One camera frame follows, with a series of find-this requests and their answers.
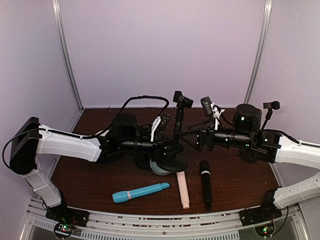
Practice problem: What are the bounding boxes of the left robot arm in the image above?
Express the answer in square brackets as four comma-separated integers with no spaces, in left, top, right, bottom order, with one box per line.
[9,113,188,219]

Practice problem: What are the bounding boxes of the black microphone stand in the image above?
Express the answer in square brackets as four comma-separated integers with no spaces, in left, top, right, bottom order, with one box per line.
[239,100,281,163]
[134,154,155,170]
[157,90,194,173]

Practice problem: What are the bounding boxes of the aluminium frame post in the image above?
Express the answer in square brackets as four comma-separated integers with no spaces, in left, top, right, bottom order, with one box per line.
[52,0,84,111]
[244,0,273,104]

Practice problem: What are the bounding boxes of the black microphone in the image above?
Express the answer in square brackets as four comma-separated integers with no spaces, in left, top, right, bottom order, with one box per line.
[200,160,213,211]

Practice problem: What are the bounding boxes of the green ceramic bowl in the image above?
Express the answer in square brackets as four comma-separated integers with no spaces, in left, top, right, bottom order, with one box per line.
[149,160,171,176]

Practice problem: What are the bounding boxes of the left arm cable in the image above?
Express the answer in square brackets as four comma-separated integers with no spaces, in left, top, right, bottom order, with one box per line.
[92,94,170,138]

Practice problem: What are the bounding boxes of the right aluminium frame post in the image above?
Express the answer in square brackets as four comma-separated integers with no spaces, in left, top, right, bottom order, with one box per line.
[244,0,273,104]

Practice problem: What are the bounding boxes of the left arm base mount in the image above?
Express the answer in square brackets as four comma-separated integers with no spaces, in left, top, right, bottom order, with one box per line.
[45,206,90,239]

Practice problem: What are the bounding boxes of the blue toy microphone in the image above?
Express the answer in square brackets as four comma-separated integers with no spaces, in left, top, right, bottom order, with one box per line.
[112,182,170,203]

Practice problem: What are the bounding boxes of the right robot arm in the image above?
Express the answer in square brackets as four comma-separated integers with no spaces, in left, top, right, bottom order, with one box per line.
[180,97,320,209]

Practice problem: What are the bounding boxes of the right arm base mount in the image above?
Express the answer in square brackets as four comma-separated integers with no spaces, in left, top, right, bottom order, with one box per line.
[239,205,282,238]

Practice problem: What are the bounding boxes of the left aluminium frame post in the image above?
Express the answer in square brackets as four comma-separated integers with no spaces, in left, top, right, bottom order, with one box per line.
[52,0,84,111]

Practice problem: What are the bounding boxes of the pink toy microphone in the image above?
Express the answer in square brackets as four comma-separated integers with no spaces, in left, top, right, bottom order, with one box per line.
[176,171,190,210]

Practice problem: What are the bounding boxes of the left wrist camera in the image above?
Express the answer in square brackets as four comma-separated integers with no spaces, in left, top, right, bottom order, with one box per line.
[150,113,171,142]

